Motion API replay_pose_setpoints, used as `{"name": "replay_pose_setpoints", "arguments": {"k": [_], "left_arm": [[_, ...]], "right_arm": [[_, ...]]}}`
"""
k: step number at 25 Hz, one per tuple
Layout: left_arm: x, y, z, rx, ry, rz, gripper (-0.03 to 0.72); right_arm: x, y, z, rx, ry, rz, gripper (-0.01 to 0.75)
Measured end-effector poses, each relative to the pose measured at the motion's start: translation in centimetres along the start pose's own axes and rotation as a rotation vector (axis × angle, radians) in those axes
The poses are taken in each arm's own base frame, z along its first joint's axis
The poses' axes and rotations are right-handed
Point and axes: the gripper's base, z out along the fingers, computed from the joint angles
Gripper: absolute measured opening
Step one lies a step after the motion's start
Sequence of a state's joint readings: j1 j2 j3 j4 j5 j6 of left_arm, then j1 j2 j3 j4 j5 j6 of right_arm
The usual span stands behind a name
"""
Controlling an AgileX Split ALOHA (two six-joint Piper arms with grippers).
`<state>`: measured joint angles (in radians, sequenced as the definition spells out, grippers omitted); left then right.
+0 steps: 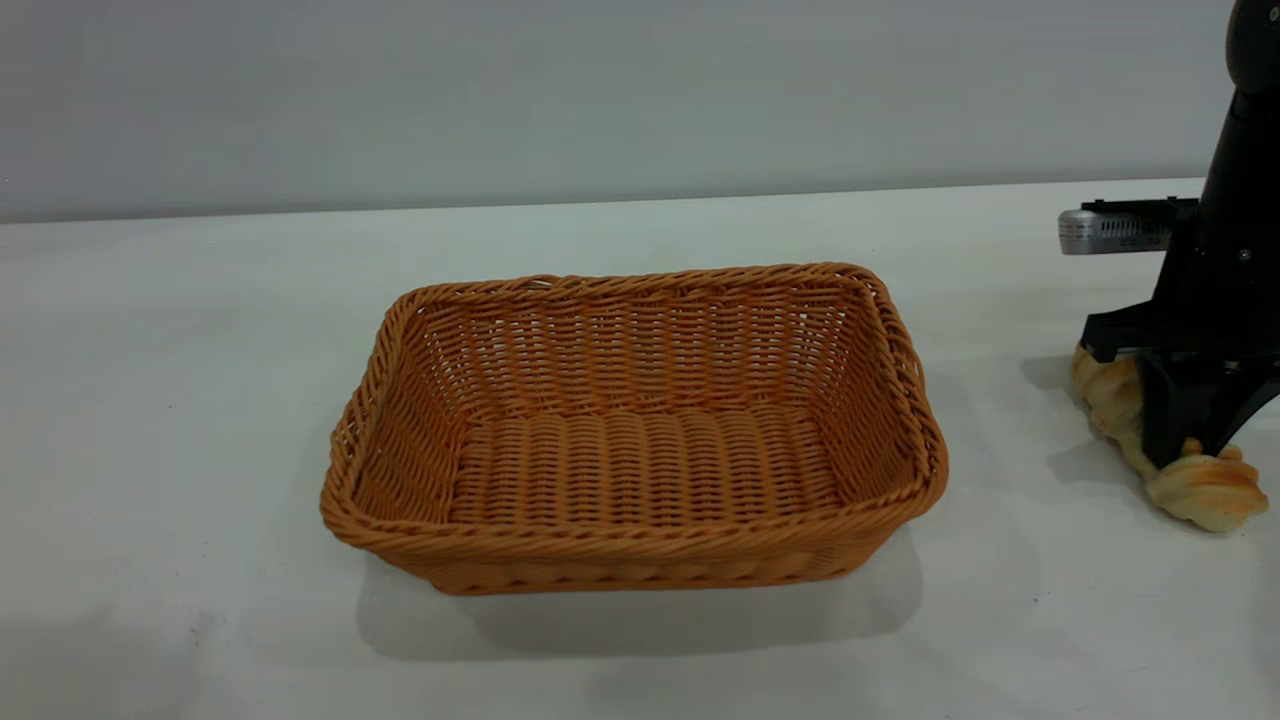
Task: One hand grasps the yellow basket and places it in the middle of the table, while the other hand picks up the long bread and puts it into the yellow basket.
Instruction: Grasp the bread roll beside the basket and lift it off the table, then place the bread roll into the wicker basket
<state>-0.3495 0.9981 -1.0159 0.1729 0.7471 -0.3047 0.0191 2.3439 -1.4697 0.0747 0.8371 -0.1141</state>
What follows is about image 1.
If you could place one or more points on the orange-brown woven wicker basket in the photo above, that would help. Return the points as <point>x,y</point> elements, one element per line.
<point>640,460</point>

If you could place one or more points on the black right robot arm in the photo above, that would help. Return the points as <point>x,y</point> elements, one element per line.
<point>1245,130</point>

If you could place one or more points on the long ridged bread roll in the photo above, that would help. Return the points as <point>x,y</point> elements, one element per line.
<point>1205,495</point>

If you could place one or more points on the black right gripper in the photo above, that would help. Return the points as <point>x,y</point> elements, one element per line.
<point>1220,300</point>

